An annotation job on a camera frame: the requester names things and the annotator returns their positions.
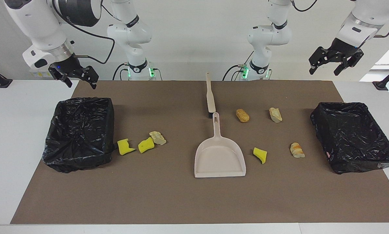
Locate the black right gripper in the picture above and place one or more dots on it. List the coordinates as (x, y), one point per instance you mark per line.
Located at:
(67, 66)

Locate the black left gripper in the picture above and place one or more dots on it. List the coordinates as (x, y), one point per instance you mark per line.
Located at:
(342, 48)

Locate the pale tan bread chunk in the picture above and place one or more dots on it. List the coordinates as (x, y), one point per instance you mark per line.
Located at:
(275, 115)

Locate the orange striped croissant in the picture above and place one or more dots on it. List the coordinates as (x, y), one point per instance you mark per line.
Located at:
(297, 150)

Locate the brown bread roll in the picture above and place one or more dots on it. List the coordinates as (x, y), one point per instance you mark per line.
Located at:
(242, 115)

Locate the small yellow sponge wedge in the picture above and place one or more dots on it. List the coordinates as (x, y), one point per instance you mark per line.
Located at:
(260, 155)

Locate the beige brush black bristles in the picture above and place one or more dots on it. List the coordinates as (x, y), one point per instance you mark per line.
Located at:
(210, 100)

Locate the beige plastic dustpan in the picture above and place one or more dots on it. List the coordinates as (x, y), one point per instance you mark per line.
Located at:
(219, 159)

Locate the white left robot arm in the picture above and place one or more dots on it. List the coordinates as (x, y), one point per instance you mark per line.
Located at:
(269, 35)

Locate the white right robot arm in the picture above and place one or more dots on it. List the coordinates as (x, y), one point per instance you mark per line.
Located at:
(35, 26)

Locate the black bag lined bin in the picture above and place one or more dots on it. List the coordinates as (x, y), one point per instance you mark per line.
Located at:
(77, 136)

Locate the black bag bin pink mark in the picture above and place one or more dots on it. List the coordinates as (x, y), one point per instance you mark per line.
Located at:
(354, 139)

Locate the pale crumpled trash piece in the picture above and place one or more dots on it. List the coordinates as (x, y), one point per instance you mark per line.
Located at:
(157, 138)

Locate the notched yellow sponge piece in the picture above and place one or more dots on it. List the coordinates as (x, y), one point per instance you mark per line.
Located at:
(124, 148)

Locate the yellow sponge piece dark speck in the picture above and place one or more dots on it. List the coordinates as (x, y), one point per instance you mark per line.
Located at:
(145, 145)

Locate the brown table mat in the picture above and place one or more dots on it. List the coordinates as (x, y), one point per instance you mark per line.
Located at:
(168, 195)

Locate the white wall box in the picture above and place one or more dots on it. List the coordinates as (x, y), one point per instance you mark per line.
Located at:
(38, 74)

